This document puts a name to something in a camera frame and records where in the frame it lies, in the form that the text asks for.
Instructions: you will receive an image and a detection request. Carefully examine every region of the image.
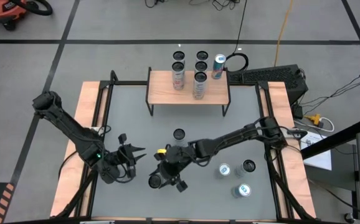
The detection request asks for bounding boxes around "black table frame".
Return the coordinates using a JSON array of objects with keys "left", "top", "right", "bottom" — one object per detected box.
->
[{"left": 50, "top": 70, "right": 316, "bottom": 223}]

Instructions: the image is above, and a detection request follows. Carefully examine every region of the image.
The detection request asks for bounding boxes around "white Celsius can blue band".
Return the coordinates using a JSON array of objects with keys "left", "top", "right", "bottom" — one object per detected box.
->
[
  {"left": 235, "top": 159, "right": 257, "bottom": 178},
  {"left": 173, "top": 128, "right": 187, "bottom": 147}
]

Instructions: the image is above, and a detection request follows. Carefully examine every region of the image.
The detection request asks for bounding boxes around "black looped cable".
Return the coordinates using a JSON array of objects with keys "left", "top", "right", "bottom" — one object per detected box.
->
[{"left": 225, "top": 0, "right": 249, "bottom": 74}]

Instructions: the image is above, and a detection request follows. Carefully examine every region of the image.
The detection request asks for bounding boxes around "yellow power plug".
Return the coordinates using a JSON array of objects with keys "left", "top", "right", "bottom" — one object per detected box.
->
[{"left": 304, "top": 113, "right": 323, "bottom": 128}]

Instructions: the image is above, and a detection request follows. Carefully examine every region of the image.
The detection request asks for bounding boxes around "light wooden board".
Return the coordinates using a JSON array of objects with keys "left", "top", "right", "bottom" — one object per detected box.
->
[
  {"left": 49, "top": 81, "right": 109, "bottom": 218},
  {"left": 259, "top": 81, "right": 317, "bottom": 218}
]

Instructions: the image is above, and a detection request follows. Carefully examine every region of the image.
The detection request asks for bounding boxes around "yellow hanging cable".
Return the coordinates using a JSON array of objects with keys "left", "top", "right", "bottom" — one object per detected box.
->
[{"left": 273, "top": 0, "right": 295, "bottom": 68}]

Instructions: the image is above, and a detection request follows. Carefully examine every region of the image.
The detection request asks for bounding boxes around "white paper sheet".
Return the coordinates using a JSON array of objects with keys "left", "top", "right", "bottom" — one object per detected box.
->
[{"left": 300, "top": 130, "right": 333, "bottom": 171}]

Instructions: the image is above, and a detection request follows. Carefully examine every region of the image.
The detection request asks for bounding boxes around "silver can with blue print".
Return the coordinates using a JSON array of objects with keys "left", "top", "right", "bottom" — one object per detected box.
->
[{"left": 214, "top": 162, "right": 232, "bottom": 180}]

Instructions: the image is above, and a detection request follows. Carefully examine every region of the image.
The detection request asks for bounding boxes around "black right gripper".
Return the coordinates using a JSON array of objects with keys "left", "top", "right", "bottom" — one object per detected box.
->
[{"left": 148, "top": 147, "right": 195, "bottom": 193}]

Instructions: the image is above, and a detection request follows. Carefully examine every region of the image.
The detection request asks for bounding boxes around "black perforated computer case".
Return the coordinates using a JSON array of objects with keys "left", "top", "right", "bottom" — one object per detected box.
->
[{"left": 229, "top": 64, "right": 309, "bottom": 105}]

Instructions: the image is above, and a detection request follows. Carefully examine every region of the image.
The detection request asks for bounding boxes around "orange shop vacuum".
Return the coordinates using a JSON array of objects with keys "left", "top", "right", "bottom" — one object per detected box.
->
[{"left": 0, "top": 0, "right": 28, "bottom": 32}]

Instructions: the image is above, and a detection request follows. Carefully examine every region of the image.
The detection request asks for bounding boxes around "black vacuum hose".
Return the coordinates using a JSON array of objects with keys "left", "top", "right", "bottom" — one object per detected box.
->
[{"left": 11, "top": 0, "right": 54, "bottom": 17}]

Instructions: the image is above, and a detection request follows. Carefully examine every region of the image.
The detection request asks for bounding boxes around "wooden shelf black frame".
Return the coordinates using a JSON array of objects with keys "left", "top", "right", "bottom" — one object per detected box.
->
[{"left": 144, "top": 67, "right": 232, "bottom": 118}]

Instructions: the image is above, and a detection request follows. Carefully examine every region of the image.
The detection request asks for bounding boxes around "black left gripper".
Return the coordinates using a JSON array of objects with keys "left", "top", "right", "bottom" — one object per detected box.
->
[{"left": 113, "top": 134, "right": 147, "bottom": 178}]

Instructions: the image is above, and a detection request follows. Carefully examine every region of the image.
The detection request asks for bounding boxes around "white cable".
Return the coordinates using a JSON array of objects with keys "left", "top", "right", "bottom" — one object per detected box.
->
[{"left": 318, "top": 116, "right": 335, "bottom": 133}]

